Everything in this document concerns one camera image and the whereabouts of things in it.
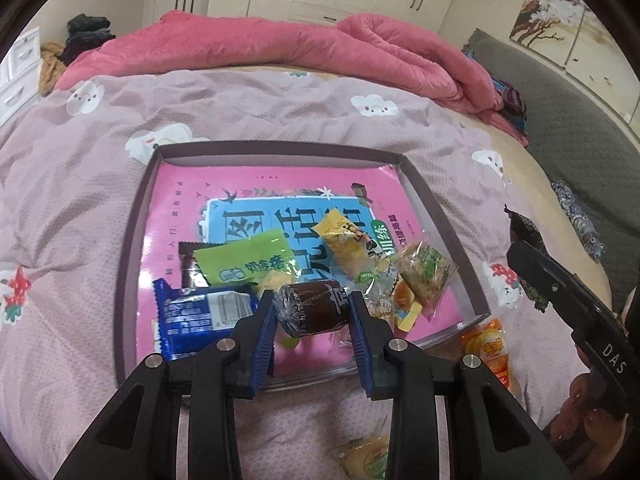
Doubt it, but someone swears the dark brown snack packet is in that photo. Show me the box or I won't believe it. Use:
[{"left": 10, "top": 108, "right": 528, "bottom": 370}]
[{"left": 180, "top": 242, "right": 211, "bottom": 288}]

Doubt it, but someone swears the beige bed sheet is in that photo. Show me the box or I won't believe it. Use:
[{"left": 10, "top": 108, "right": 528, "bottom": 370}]
[{"left": 440, "top": 105, "right": 626, "bottom": 321}]

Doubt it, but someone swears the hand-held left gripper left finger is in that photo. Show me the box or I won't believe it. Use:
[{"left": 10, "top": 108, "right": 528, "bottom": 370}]
[{"left": 52, "top": 290, "right": 277, "bottom": 480}]

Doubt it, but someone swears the yellow cake packet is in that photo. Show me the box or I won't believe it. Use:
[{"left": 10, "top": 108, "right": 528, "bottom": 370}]
[{"left": 332, "top": 435, "right": 391, "bottom": 480}]

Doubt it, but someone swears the tan knitted cloth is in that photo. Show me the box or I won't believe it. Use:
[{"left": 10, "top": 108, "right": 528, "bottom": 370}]
[{"left": 40, "top": 42, "right": 68, "bottom": 96}]

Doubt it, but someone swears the clear flaky snack packet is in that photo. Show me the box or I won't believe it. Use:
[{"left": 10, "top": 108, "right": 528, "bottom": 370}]
[{"left": 392, "top": 232, "right": 458, "bottom": 321}]

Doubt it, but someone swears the colourful striped cloth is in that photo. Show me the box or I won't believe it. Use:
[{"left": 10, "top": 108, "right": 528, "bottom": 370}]
[{"left": 487, "top": 75, "right": 528, "bottom": 146}]

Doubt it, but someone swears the pink fleece blanket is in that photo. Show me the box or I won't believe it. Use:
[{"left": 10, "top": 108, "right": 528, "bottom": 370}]
[{"left": 52, "top": 10, "right": 528, "bottom": 148}]

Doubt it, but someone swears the clear pastry packet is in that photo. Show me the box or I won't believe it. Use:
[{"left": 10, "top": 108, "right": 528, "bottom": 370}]
[{"left": 357, "top": 272, "right": 426, "bottom": 333}]

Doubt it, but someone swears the blossom tree wall painting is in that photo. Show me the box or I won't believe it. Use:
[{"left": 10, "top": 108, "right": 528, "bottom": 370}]
[{"left": 509, "top": 0, "right": 640, "bottom": 126}]

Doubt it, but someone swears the brown cake roll packet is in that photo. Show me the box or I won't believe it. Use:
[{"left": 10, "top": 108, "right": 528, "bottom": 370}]
[{"left": 272, "top": 280, "right": 351, "bottom": 336}]

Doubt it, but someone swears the white drawer cabinet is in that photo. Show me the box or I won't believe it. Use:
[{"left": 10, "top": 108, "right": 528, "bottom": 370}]
[{"left": 0, "top": 27, "right": 43, "bottom": 126}]

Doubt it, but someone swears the yellow cartoon snack packet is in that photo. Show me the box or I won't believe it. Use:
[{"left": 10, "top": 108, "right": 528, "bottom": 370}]
[{"left": 317, "top": 208, "right": 381, "bottom": 281}]

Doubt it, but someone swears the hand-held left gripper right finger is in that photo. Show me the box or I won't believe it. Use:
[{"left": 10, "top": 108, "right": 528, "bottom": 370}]
[{"left": 347, "top": 290, "right": 576, "bottom": 480}]

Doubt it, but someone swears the grey patterned cloth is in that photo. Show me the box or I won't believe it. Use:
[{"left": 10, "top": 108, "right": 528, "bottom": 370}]
[{"left": 551, "top": 178, "right": 606, "bottom": 261}]

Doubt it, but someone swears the orange and yellow snack packet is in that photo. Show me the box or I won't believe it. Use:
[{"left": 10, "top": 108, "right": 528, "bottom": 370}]
[{"left": 460, "top": 319, "right": 516, "bottom": 393}]

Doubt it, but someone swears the green and black snack packet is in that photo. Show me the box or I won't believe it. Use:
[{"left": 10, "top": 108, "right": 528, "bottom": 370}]
[{"left": 505, "top": 205, "right": 551, "bottom": 311}]

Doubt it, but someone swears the dark clothes pile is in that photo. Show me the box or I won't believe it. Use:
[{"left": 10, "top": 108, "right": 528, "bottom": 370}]
[{"left": 65, "top": 14, "right": 116, "bottom": 66}]

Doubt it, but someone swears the shallow box with pink bottom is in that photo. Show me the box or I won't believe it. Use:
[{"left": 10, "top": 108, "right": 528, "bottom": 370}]
[{"left": 114, "top": 140, "right": 493, "bottom": 393}]

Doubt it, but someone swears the person's right hand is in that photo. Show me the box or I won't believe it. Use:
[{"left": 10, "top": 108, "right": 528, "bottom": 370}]
[{"left": 545, "top": 347, "right": 631, "bottom": 443}]

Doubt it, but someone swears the mauve printed quilt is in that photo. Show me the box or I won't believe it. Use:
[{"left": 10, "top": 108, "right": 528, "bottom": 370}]
[{"left": 0, "top": 67, "right": 601, "bottom": 480}]

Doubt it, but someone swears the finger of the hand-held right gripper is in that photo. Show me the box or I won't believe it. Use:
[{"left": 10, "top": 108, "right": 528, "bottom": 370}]
[{"left": 507, "top": 241, "right": 601, "bottom": 333}]

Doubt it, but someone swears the grey padded headboard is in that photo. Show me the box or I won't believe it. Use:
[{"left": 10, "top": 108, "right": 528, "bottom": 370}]
[{"left": 462, "top": 29, "right": 640, "bottom": 311}]

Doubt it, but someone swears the blue snack packet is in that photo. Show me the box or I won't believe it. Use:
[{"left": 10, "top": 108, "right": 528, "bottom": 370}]
[{"left": 152, "top": 278, "right": 261, "bottom": 363}]

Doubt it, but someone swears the person's right forearm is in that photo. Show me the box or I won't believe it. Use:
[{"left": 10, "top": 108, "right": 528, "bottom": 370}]
[{"left": 542, "top": 422, "right": 640, "bottom": 480}]

